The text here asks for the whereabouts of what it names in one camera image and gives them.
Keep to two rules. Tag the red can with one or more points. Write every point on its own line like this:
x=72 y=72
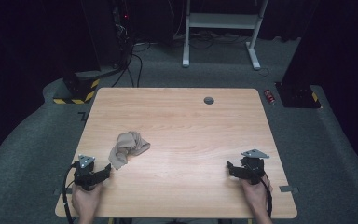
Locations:
x=269 y=96

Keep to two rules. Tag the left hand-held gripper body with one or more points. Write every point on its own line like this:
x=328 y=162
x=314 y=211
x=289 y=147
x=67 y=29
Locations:
x=83 y=174

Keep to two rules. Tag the grey tape strip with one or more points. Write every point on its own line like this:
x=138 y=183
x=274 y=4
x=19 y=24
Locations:
x=288 y=188
x=57 y=192

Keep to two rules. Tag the black yellow striped base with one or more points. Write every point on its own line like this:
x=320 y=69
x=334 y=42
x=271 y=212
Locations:
x=77 y=90

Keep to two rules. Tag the person's right hand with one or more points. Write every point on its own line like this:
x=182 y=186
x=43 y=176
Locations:
x=256 y=196

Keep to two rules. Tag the beige cloth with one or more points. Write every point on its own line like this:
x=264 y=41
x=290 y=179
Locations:
x=127 y=147

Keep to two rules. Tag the black floor tape mark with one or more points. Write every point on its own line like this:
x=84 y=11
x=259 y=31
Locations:
x=83 y=117

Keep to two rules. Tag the grey round table grommet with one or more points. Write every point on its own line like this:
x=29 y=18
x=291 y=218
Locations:
x=209 y=100

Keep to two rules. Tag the black base with yellow corner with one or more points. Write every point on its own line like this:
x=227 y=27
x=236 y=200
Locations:
x=296 y=96

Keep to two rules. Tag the white metal stand frame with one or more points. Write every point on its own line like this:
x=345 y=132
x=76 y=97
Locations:
x=220 y=21

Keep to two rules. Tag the person's left hand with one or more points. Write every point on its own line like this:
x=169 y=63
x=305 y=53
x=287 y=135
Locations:
x=85 y=200

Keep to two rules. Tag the dark equipment cabinet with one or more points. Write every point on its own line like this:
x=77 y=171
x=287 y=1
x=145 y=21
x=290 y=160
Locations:
x=105 y=34

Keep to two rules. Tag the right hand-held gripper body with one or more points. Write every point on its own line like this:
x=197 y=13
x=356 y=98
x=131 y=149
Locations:
x=253 y=169

